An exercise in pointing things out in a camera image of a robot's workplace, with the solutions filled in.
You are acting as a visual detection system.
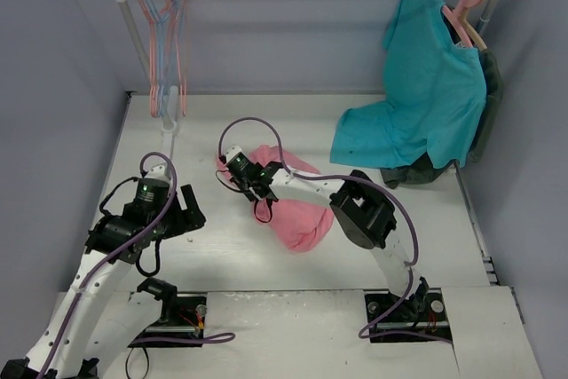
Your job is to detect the pink t shirt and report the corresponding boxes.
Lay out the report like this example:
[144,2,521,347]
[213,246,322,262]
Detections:
[215,144,335,254]

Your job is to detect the pink wire hanger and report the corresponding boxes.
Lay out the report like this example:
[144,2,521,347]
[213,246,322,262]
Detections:
[138,0,168,117]
[162,0,188,116]

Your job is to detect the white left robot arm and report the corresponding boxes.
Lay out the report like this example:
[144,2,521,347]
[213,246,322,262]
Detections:
[1,178,206,378]

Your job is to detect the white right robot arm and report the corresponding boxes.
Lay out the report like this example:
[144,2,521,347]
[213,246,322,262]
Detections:
[220,146,429,319]

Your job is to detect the teal t shirt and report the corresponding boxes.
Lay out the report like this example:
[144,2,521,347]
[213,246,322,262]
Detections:
[330,0,486,169]

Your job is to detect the thick beige hanger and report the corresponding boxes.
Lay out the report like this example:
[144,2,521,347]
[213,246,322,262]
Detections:
[459,0,487,51]

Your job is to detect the thick pink hanger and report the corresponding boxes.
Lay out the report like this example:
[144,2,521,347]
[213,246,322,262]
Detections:
[441,0,487,51]

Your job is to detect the dark green garment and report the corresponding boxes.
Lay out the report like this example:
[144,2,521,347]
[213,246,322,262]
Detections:
[380,49,505,189]

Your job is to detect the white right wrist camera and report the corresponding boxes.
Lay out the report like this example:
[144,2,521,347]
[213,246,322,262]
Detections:
[220,146,243,165]

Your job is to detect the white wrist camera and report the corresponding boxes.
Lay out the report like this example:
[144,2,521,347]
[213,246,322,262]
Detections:
[144,163,171,183]
[220,146,243,165]

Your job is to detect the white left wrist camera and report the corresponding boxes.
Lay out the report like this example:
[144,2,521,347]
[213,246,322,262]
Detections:
[144,163,171,183]

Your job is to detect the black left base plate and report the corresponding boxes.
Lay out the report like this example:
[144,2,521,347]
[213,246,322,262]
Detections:
[129,294,207,348]

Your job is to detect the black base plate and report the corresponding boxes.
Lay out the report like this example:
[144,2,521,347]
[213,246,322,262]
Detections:
[129,294,207,348]
[360,289,453,343]

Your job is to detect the blue wire hanger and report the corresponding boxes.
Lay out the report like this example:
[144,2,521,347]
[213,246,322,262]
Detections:
[144,0,176,118]

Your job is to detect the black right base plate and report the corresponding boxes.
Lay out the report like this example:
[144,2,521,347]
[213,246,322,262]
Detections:
[360,289,453,343]

